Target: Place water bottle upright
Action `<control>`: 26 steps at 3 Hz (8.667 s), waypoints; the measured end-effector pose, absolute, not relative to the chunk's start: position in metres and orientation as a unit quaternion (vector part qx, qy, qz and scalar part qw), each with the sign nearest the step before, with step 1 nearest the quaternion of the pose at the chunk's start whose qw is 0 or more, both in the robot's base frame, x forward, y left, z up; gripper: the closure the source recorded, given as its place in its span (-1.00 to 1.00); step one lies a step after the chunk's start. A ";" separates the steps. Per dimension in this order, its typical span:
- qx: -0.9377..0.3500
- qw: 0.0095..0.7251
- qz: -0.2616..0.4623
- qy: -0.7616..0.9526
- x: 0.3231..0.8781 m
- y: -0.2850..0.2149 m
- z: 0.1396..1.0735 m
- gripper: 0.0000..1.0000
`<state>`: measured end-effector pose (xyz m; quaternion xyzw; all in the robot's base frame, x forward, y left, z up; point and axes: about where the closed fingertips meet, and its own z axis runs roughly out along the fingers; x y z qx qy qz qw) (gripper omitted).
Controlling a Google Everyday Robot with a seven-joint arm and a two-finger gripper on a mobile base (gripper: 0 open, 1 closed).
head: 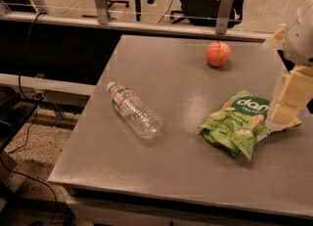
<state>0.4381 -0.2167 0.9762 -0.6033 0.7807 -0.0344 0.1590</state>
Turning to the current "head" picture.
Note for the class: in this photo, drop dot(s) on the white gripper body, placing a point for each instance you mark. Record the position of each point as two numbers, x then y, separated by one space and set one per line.
300 42

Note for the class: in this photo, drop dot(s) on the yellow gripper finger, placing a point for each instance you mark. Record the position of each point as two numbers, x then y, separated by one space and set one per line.
276 40
292 92

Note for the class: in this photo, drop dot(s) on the clear plastic water bottle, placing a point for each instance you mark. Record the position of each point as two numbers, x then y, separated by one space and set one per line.
139 117

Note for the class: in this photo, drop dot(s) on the red apple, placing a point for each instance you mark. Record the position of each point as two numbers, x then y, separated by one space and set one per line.
217 53

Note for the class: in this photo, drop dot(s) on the green snack chip bag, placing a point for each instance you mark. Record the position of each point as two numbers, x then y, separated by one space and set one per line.
239 125

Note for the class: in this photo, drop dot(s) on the dark office chair right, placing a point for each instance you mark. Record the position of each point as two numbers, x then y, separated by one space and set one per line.
208 0

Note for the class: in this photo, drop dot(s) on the black side shelf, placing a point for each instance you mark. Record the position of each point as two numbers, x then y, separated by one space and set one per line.
14 113

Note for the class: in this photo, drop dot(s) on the right metal barrier bracket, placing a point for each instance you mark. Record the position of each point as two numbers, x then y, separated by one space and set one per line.
223 17

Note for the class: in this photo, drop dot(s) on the metal barrier bracket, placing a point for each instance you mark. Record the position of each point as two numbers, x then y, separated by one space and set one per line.
102 11
223 17

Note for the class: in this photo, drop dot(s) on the left metal barrier bracket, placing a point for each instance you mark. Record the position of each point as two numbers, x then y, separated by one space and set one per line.
102 11

